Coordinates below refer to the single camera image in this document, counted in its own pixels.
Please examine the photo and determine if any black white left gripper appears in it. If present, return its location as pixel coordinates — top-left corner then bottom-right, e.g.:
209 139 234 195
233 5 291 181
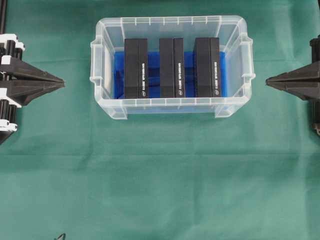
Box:
0 34 65 132

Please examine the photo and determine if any green table cloth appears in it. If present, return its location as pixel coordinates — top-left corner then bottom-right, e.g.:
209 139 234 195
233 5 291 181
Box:
0 0 320 240

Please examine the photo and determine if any black camera box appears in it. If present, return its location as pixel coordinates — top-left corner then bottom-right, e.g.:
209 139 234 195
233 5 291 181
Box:
194 37 222 98
124 38 149 99
159 38 186 98

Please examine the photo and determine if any clear plastic storage case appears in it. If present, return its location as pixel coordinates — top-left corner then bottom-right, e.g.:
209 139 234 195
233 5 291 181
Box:
89 15 256 120

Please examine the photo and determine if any black frame rail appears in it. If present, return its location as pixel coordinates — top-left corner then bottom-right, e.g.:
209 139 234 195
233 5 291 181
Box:
0 0 8 35

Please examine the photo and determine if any small black tip object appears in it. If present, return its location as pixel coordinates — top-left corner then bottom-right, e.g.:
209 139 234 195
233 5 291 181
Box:
54 233 66 240

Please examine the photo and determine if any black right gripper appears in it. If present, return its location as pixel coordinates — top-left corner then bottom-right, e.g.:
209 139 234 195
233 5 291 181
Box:
266 35 320 136

